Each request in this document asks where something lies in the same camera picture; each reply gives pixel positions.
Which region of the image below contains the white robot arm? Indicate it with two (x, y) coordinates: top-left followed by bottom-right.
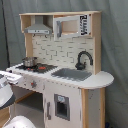
(0, 70), (36, 128)

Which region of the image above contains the grey range hood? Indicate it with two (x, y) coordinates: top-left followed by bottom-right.
(24, 16), (52, 35)

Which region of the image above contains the left red oven knob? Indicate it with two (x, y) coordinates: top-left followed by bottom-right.
(31, 81), (36, 88)

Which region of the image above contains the black toy faucet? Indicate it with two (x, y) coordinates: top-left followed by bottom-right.
(75, 51), (93, 70)

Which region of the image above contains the white dishwasher door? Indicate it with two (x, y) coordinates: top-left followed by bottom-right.
(44, 82), (82, 128)

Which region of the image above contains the grey toy sink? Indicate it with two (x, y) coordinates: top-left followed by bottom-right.
(52, 68), (92, 81)

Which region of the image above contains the wooden toy kitchen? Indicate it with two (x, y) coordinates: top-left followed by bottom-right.
(9, 11), (114, 128)

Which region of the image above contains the black toy stovetop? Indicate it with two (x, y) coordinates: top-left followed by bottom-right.
(18, 63), (55, 73)

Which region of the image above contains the silver toy pot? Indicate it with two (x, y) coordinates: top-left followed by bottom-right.
(22, 57), (37, 67)

